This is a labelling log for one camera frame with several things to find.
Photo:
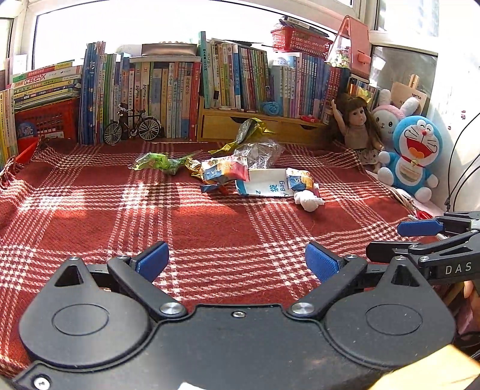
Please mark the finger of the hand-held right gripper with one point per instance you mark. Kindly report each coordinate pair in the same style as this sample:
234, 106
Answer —
416, 227
435, 253

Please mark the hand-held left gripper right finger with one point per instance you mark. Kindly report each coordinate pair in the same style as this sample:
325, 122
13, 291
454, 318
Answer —
320, 262

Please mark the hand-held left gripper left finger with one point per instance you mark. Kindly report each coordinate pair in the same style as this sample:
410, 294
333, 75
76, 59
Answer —
152, 260

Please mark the white tissue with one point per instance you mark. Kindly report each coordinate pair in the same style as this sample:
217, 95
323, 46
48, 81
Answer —
309, 200

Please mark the small colourful snack packet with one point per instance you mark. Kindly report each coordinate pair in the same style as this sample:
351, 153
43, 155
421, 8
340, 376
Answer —
302, 182

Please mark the white and blue paper bag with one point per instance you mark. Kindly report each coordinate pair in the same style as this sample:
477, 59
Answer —
262, 183

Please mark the green plastic wrapper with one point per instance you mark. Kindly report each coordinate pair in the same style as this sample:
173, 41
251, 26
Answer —
157, 162

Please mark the large colourful snack packet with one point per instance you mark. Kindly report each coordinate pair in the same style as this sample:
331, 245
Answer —
225, 170

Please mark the clear plastic bag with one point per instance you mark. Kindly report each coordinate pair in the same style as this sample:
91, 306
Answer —
260, 153

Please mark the yellow-green foil bag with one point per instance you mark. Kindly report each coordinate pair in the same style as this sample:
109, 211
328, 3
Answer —
247, 131

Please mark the red scissors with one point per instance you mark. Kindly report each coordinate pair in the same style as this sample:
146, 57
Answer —
423, 215

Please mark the blue cat plush toy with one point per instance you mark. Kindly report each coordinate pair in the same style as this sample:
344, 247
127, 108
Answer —
410, 150

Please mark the red plaid blanket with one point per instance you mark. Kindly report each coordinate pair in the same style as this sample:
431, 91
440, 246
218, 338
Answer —
232, 225

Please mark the pink and white bunny plush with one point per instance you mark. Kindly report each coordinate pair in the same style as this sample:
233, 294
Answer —
386, 120

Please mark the brown-haired doll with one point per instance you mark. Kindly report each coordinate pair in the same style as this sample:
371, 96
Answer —
356, 127

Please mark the miniature black bicycle model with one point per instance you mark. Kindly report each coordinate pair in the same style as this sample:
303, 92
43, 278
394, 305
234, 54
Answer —
148, 127

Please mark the shiny holographic books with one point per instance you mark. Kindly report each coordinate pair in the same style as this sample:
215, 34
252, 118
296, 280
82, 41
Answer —
360, 92

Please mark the wooden desk organizer with drawers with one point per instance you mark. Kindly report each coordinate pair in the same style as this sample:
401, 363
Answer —
225, 125

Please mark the blue yarn ball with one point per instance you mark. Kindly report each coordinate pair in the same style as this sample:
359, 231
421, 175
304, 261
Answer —
271, 108

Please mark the row of tall standing books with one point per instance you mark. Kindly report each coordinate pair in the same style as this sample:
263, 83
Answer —
150, 97

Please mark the grey foil panel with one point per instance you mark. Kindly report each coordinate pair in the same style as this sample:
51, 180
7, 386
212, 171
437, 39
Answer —
405, 63

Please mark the red plastic crate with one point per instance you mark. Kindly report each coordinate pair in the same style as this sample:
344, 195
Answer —
48, 120

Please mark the row of colourful paperback books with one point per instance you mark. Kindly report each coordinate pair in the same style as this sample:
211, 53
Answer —
255, 78

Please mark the pink house-shaped box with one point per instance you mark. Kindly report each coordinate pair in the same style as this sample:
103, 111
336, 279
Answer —
358, 41

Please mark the row of yellow-green upright books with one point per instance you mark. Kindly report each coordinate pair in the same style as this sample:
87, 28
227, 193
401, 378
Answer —
6, 123

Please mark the white flat box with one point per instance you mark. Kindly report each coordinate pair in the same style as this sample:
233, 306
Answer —
165, 59

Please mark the stack of flat-lying textbooks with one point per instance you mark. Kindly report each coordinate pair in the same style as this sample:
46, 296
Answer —
45, 84

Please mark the grey flat box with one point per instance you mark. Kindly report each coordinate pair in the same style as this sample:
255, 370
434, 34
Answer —
168, 49

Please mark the red plastic basket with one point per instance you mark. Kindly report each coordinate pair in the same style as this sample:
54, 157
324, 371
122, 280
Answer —
300, 43

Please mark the white card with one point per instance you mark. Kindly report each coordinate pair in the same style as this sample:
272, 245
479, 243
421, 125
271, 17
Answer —
21, 63

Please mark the white framed window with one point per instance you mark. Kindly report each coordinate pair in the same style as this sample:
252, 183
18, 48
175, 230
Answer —
112, 22

